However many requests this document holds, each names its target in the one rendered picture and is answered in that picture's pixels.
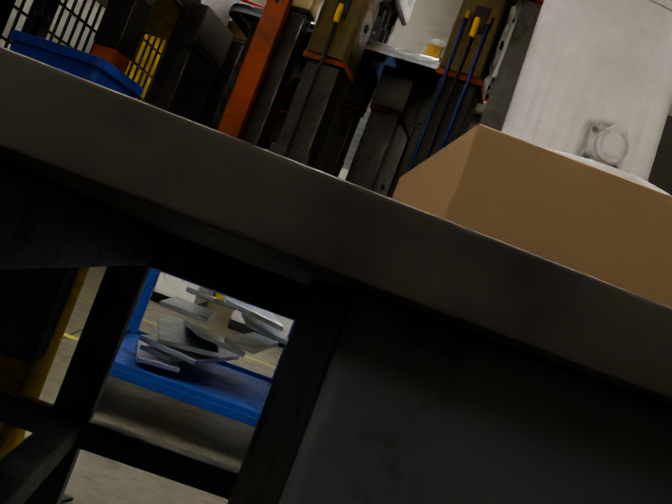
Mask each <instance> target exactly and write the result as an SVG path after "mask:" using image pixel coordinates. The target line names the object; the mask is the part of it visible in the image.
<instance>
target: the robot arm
mask: <svg viewBox="0 0 672 504"><path fill-rule="evenodd" d="M415 1H416V0H384V2H382V3H383V5H382V7H380V9H379V12H378V15H377V17H376V20H375V23H374V25H373V28H372V31H371V33H370V36H369V39H371V40H375V41H378V42H381V43H385V44H388V42H389V39H390V37H391V34H392V33H393V32H394V29H395V25H396V21H397V18H398V16H399V18H400V21H401V24H402V25H403V26H406V25H407V24H408V22H409V19H410V16H411V13H412V10H413V7H414V4H415ZM671 103H672V0H544V1H543V5H542V7H541V10H540V13H539V16H538V19H537V23H536V26H535V29H534V32H533V35H532V38H531V41H530V44H529V47H528V50H527V53H526V56H525V60H524V63H523V66H522V69H521V72H520V75H519V78H518V81H517V84H516V87H515V90H514V93H513V97H512V100H511V103H510V106H509V109H508V112H507V115H506V118H505V121H504V124H503V127H502V130H501V132H503V133H506V134H508V135H511V136H514V137H516V138H519V139H522V140H524V141H527V142H530V143H532V144H535V145H538V146H540V147H543V148H546V149H548V150H551V151H554V152H556V153H559V154H562V155H564V156H567V157H570V158H572V159H575V160H578V161H580V162H583V163H586V164H588V165H591V166H594V167H596V168H599V169H602V170H604V171H607V172H610V173H612V174H615V175H618V176H620V177H623V178H626V179H628V180H631V181H634V182H636V183H639V184H642V185H644V186H647V187H650V188H652V189H655V190H658V191H660V192H663V193H666V194H668V193H667V192H665V191H663V190H662V189H660V188H658V187H656V186H655V185H653V184H651V183H649V182H648V178H649V175H650V172H651V168H652V165H653V162H654V159H655V155H656V152H657V149H658V146H659V142H660V139H661V136H662V132H663V129H664V126H665V123H666V119H667V116H668V113H669V109H670V106H671ZM668 195H670V194H668Z"/></svg>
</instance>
